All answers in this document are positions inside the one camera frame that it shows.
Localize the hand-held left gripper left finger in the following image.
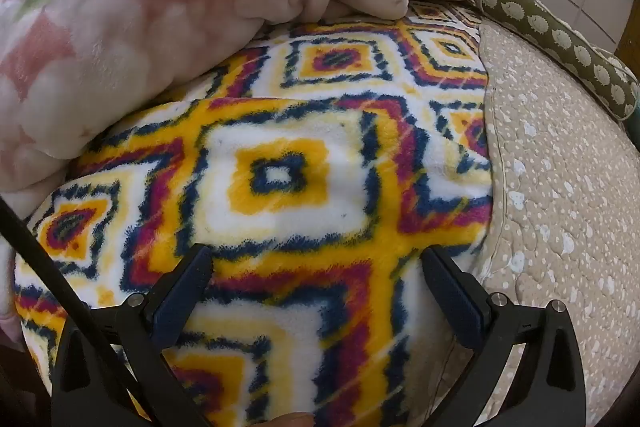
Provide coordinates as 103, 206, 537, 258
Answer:
52, 243, 216, 427

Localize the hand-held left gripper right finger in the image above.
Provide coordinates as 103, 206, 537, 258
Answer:
421, 245, 587, 427

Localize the person's left hand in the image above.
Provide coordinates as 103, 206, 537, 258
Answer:
270, 412, 317, 427

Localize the beige dotted quilted bedspread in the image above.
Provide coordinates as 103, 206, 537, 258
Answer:
430, 19, 640, 427

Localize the yellow red blue patterned blanket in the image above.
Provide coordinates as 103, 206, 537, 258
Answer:
12, 2, 496, 427

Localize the green hedgehog print bolster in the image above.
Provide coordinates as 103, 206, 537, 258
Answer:
472, 0, 640, 122

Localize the pink floral fleece blanket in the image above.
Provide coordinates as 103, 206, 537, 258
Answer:
0, 0, 488, 353

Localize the black cable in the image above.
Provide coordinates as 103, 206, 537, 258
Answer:
0, 195, 207, 427

